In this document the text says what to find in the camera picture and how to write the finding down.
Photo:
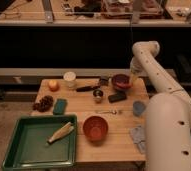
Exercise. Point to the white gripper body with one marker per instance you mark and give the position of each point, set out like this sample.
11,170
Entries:
135,70

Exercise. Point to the black eraser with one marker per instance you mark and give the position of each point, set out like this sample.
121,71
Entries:
117,97

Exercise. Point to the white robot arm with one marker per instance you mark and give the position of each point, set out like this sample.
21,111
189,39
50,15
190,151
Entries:
167,114

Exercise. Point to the dark red bowl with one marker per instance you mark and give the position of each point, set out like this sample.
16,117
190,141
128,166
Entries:
121,82

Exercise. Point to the orange-red bowl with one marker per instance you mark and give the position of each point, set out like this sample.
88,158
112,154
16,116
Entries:
95,128

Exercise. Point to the blue cup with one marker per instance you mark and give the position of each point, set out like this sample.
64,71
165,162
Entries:
138,108

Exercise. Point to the small metal cup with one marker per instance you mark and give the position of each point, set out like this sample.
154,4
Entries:
98,95

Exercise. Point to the metal spoon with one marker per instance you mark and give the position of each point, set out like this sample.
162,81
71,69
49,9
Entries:
114,112

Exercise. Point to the white lidded cup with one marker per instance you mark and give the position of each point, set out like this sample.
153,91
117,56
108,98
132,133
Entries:
70,79

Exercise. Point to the grey folded cloth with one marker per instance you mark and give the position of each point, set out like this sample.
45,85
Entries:
138,136

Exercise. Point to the orange fruit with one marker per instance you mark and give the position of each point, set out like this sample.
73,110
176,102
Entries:
53,85

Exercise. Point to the teal sponge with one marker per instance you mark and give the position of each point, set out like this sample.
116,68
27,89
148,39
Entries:
59,107

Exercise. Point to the corn cob toy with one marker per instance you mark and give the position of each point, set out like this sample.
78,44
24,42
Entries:
60,133

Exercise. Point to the bunch of red grapes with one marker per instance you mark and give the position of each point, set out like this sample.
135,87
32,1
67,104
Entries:
44,104

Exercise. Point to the green plastic tray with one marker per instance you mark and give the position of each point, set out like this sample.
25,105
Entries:
28,148

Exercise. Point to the black handled knife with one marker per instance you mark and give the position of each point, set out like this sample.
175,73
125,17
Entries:
87,88

